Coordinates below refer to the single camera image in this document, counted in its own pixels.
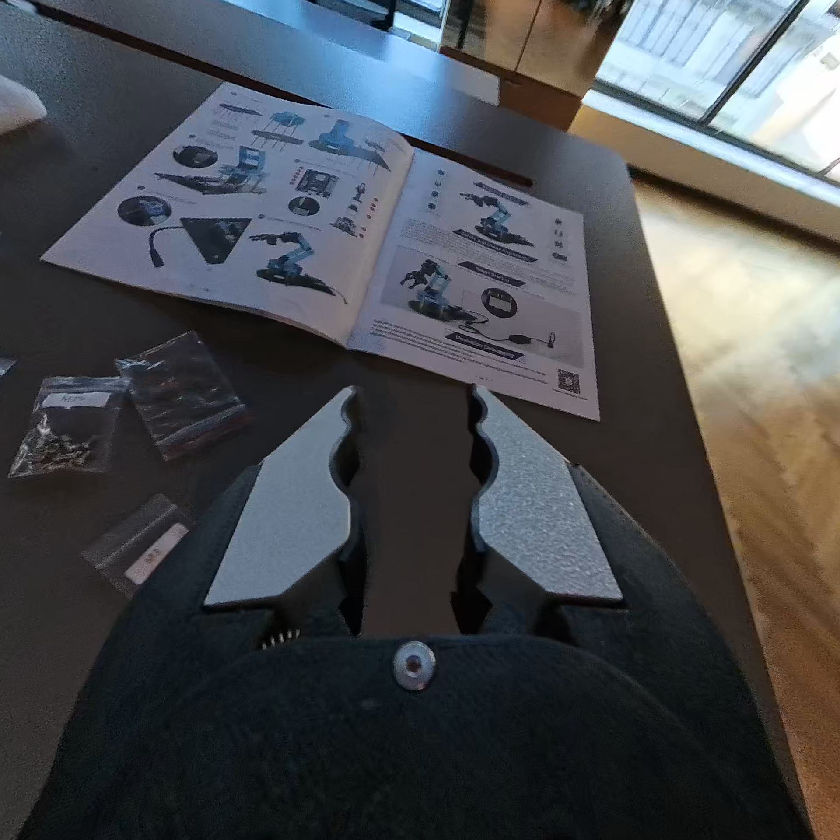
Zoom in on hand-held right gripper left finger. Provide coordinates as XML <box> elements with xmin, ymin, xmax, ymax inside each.
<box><xmin>205</xmin><ymin>386</ymin><xmax>365</xmax><ymax>607</ymax></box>

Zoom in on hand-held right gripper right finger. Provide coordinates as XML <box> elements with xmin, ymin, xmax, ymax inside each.
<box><xmin>468</xmin><ymin>385</ymin><xmax>624</xmax><ymax>605</ymax></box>

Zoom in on printed instruction sheet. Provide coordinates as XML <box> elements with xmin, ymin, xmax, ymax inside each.
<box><xmin>41</xmin><ymin>82</ymin><xmax>601</xmax><ymax>422</ymax></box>

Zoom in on scattered small hardware bags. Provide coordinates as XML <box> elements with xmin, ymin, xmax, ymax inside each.
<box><xmin>0</xmin><ymin>331</ymin><xmax>255</xmax><ymax>599</ymax></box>

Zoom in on wooden cabinet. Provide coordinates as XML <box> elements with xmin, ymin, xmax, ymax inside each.
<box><xmin>438</xmin><ymin>0</ymin><xmax>634</xmax><ymax>132</ymax></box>

